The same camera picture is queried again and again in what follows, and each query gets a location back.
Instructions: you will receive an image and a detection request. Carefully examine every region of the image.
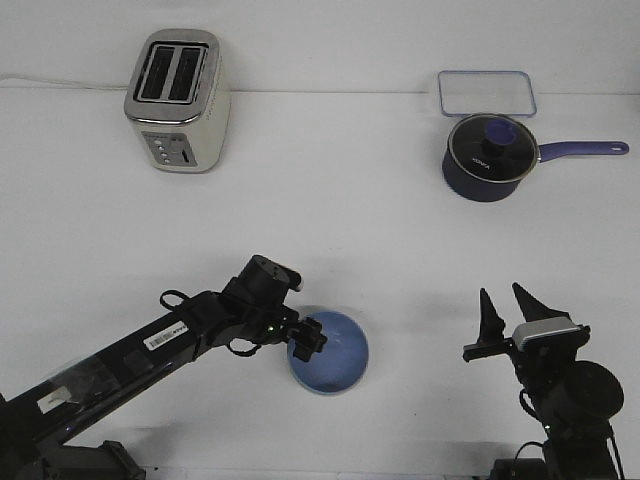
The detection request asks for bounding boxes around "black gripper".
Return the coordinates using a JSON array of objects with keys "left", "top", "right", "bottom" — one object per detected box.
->
[
  {"left": 219, "top": 254, "right": 327, "bottom": 362},
  {"left": 462, "top": 282, "right": 590, "bottom": 395}
]

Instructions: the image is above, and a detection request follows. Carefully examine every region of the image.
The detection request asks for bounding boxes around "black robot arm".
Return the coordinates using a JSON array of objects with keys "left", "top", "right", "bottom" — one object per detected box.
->
[
  {"left": 1, "top": 255, "right": 327, "bottom": 479},
  {"left": 463, "top": 284, "right": 624, "bottom": 479}
]

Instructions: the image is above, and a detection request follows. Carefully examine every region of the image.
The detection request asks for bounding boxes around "blue bowl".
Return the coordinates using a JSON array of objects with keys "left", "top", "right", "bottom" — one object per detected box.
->
[{"left": 287, "top": 311, "right": 369, "bottom": 395}]

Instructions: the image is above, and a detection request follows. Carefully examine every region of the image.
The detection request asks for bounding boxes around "cream and chrome toaster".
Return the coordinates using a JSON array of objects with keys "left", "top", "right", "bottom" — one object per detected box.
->
[{"left": 124, "top": 28, "right": 231, "bottom": 173}]

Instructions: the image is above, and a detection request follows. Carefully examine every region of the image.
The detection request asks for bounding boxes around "dark blue saucepan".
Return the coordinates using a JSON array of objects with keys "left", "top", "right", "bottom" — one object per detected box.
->
[{"left": 442, "top": 141, "right": 629, "bottom": 202}]

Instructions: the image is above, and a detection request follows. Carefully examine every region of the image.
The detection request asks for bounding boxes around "white toaster power cord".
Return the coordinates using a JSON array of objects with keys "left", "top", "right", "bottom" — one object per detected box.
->
[{"left": 0, "top": 74, "right": 132, "bottom": 92}]

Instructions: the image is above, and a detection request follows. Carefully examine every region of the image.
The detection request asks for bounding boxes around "glass pot lid blue knob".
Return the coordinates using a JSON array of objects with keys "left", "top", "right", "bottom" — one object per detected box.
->
[{"left": 448, "top": 114, "right": 539, "bottom": 183}]

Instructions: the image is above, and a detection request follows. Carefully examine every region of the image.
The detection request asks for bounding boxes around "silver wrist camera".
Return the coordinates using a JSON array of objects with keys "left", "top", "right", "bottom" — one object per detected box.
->
[
  {"left": 512, "top": 316, "right": 581, "bottom": 351},
  {"left": 281, "top": 266, "right": 304, "bottom": 292}
]

